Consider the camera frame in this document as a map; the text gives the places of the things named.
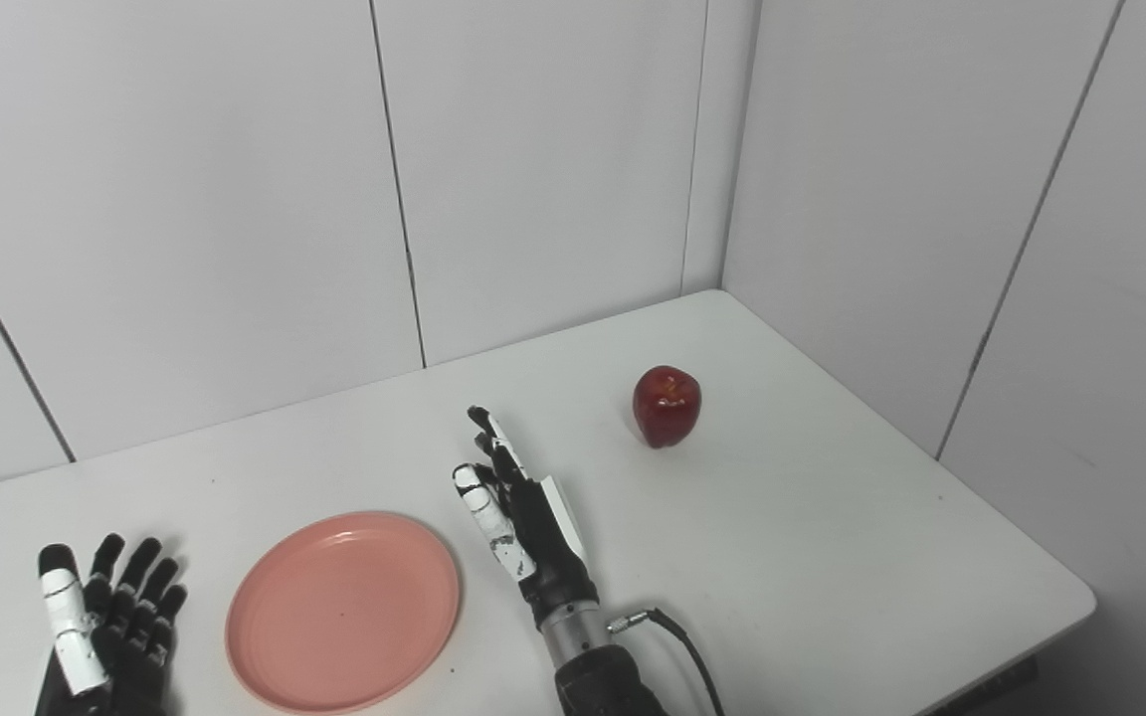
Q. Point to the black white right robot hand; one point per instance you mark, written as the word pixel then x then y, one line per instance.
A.
pixel 543 542

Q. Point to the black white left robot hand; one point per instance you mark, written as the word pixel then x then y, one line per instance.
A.
pixel 125 646

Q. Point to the red apple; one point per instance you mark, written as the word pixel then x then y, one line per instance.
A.
pixel 667 406

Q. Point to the pink round plate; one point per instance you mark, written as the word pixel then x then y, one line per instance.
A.
pixel 342 612

